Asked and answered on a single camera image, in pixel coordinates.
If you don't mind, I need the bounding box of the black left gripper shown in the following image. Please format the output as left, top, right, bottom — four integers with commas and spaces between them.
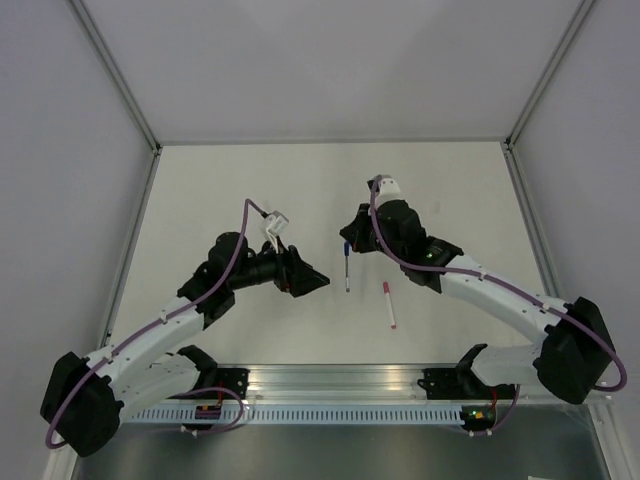
229, 233, 329, 297

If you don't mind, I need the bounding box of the white acrylic marker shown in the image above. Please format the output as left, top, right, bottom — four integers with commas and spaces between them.
383, 289, 397, 330

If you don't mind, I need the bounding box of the left aluminium frame post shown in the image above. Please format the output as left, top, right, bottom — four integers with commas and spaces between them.
64, 0, 162, 154

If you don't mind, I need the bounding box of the right aluminium frame post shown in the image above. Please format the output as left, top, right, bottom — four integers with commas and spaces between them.
503, 0, 601, 151

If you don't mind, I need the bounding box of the blue ballpoint pen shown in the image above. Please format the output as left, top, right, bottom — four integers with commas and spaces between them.
343, 241, 351, 293

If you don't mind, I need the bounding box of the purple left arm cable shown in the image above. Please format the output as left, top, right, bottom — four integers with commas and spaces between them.
44, 198, 266, 449

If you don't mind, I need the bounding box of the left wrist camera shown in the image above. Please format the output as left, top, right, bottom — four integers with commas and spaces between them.
261, 211, 289, 249

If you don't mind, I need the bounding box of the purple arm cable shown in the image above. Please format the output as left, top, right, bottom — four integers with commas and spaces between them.
44, 198, 266, 449
368, 175, 629, 394

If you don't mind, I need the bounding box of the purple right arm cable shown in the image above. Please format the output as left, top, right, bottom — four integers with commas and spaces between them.
368, 175, 629, 394

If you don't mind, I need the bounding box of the aluminium frame post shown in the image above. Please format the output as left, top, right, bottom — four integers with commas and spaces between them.
64, 0, 162, 154
503, 0, 601, 151

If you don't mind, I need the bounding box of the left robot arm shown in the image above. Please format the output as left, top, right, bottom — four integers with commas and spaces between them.
40, 232, 330, 457

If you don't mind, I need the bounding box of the white slotted cable duct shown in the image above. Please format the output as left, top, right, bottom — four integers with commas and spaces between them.
129, 403, 464, 426

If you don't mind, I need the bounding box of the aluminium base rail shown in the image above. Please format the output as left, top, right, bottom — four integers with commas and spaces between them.
219, 364, 455, 404

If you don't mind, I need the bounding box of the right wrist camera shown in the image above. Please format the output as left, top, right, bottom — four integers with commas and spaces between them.
372, 175, 401, 201

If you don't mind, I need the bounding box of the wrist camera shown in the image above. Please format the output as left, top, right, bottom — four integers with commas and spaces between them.
372, 175, 401, 201
261, 211, 289, 249

